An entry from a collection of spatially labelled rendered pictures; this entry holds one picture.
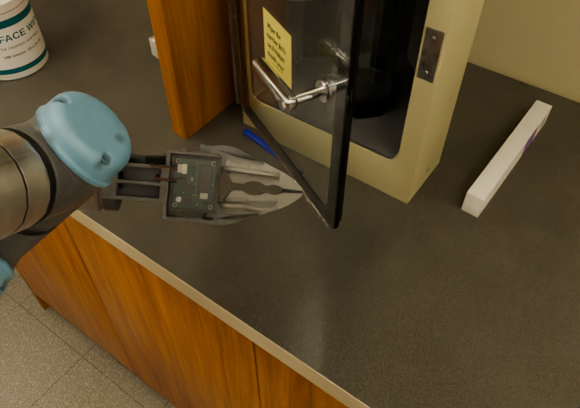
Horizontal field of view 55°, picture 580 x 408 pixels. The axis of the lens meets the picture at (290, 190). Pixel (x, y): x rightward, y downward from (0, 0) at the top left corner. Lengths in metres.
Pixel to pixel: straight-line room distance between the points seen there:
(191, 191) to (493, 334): 0.42
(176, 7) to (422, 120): 0.38
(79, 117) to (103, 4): 0.93
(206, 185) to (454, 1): 0.33
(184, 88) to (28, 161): 0.52
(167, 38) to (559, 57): 0.70
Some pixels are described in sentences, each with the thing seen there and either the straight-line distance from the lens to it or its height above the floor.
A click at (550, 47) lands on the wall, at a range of 1.15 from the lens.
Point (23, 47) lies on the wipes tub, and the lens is 1.16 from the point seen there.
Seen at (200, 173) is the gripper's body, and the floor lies 1.18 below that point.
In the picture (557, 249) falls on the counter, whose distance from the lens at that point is 0.88.
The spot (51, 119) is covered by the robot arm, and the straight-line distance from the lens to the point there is 0.44.
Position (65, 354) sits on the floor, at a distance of 1.88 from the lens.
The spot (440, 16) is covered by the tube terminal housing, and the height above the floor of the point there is 1.25.
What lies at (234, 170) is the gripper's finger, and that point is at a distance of 0.61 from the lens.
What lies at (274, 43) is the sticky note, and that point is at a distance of 0.72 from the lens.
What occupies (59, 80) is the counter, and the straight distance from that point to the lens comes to 1.16.
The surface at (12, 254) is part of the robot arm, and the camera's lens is 0.54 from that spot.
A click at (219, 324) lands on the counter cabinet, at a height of 0.80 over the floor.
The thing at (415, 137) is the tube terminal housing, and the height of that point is 1.07.
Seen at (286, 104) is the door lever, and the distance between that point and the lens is 0.60.
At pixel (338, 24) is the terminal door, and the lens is 0.56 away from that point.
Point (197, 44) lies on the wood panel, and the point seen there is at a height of 1.10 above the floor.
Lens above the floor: 1.58
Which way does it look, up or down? 48 degrees down
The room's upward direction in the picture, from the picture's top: straight up
